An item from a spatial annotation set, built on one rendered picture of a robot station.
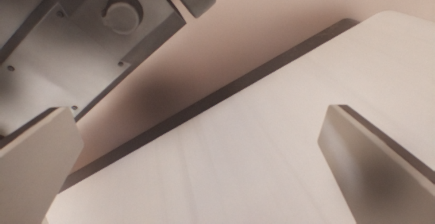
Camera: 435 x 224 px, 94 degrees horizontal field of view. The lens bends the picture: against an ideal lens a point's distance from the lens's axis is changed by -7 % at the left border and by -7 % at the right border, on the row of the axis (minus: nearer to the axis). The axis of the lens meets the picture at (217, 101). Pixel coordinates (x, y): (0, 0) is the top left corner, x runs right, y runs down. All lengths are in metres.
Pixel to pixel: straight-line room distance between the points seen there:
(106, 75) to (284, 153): 0.31
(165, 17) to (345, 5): 0.56
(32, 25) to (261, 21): 0.47
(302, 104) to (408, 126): 0.16
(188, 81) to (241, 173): 0.32
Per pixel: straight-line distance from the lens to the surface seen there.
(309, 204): 0.34
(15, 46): 0.39
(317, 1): 0.69
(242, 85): 0.61
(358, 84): 0.47
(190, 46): 0.57
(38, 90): 0.41
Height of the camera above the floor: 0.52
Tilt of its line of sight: 52 degrees down
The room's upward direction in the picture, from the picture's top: 153 degrees clockwise
